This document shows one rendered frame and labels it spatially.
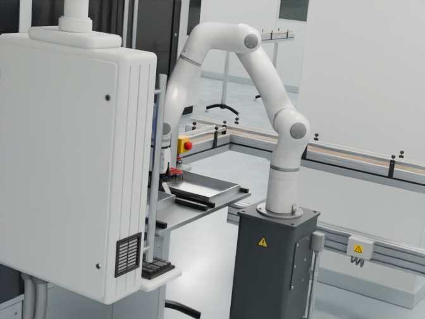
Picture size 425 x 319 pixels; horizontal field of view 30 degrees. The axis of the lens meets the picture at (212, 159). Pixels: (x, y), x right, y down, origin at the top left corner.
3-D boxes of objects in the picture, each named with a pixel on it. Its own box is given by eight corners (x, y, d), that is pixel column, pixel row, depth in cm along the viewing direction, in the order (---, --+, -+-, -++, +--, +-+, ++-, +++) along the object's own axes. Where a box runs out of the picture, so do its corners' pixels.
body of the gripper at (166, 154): (142, 142, 305) (140, 169, 308) (164, 147, 300) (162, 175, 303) (153, 138, 311) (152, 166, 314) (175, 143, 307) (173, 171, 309)
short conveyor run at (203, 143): (158, 175, 365) (160, 142, 361) (131, 168, 373) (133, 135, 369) (231, 151, 423) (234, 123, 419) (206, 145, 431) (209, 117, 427)
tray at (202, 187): (139, 187, 331) (139, 178, 330) (173, 175, 353) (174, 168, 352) (208, 205, 315) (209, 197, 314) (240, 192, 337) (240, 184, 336)
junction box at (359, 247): (345, 254, 398) (348, 237, 395) (349, 252, 402) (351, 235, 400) (368, 261, 392) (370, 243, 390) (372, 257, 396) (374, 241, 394)
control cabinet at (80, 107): (-14, 263, 259) (-9, 21, 240) (29, 249, 275) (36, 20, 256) (105, 310, 234) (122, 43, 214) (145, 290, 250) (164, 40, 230)
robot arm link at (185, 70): (206, 69, 290) (171, 142, 295) (199, 62, 305) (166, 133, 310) (184, 58, 288) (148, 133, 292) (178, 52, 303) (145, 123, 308)
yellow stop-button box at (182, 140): (167, 150, 363) (169, 135, 361) (176, 148, 369) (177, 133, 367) (181, 154, 359) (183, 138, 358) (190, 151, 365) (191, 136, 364)
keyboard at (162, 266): (58, 248, 277) (59, 241, 276) (85, 238, 288) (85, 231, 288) (150, 280, 257) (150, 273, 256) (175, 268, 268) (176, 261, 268)
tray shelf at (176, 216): (56, 205, 304) (56, 200, 304) (159, 172, 363) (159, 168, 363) (159, 236, 281) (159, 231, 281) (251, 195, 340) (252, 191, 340)
